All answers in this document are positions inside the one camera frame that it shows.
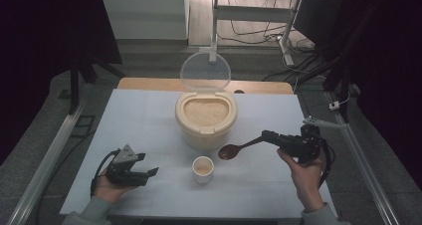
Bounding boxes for metal frame rail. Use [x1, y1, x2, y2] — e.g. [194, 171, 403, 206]
[325, 91, 401, 225]
[7, 102, 86, 225]

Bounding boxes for left hand-held gripper cable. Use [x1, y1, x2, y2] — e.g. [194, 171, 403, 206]
[90, 147, 121, 198]

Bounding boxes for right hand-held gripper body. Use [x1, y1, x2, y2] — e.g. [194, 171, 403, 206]
[278, 115, 346, 165]

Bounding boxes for beige rice container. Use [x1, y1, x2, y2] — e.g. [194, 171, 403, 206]
[174, 90, 239, 150]

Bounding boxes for brown wooden spoon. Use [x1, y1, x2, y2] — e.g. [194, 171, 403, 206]
[217, 135, 266, 161]

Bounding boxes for uncooked rice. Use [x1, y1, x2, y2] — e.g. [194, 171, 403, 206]
[183, 98, 230, 127]

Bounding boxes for person's right hand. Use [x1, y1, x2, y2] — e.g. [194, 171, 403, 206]
[276, 147, 328, 214]

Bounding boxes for small rice portion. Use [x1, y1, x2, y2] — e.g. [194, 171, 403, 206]
[195, 162, 211, 175]

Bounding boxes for right hand-held gripper cable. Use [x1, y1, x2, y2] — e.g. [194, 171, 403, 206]
[317, 140, 336, 189]

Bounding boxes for person's left hand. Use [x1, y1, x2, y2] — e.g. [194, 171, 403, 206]
[94, 174, 136, 205]

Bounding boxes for hand-held gripper cable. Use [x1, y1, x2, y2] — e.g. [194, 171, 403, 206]
[317, 140, 336, 189]
[90, 147, 121, 198]

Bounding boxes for white desk frame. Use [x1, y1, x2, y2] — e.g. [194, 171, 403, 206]
[208, 0, 305, 67]

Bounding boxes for white cup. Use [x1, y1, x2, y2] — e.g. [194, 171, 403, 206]
[191, 155, 215, 185]

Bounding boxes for pale blue table mat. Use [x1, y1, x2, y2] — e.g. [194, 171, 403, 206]
[59, 88, 336, 219]

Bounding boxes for clear hinged container lid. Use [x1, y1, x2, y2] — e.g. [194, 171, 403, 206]
[179, 50, 232, 94]

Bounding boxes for black floor cables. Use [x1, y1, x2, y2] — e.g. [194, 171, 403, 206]
[217, 0, 321, 84]

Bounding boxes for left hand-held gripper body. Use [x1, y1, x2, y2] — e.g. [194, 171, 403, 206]
[105, 143, 149, 188]

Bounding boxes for black stand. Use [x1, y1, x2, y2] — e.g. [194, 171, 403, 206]
[67, 50, 126, 115]
[322, 60, 353, 123]

